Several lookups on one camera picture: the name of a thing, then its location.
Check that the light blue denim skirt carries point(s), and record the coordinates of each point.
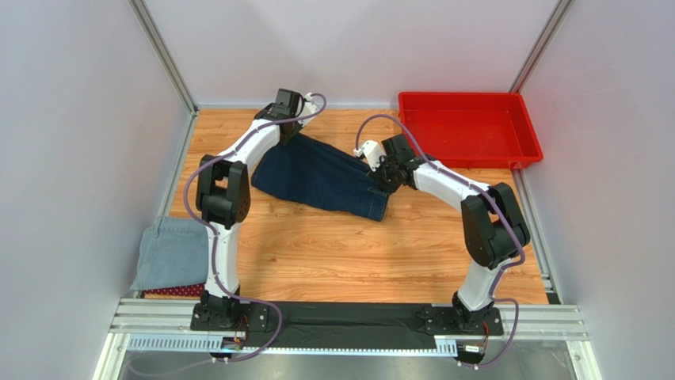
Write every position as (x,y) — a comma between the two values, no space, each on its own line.
(172,253)

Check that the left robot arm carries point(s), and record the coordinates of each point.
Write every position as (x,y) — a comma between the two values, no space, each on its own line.
(223,202)

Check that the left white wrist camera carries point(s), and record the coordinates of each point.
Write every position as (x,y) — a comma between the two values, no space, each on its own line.
(309,110)

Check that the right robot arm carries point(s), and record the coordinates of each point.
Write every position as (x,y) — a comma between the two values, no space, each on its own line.
(494,229)

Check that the red polka dot skirt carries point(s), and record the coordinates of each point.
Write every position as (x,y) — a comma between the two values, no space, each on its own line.
(190,291)

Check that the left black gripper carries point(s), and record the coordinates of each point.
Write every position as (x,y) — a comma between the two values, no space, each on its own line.
(289,136)

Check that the dark blue denim skirt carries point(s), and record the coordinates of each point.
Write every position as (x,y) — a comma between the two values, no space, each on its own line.
(316,174)

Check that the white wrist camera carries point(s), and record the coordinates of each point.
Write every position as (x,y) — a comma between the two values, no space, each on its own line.
(309,110)
(371,153)

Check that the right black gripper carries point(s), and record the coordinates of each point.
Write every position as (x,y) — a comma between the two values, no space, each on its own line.
(384,176)

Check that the red plastic bin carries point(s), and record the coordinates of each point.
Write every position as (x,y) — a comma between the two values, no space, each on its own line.
(472,130)

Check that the aluminium frame rail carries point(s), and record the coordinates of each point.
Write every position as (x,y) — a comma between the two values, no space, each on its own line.
(172,317)

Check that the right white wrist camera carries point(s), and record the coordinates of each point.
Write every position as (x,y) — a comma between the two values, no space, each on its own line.
(371,153)

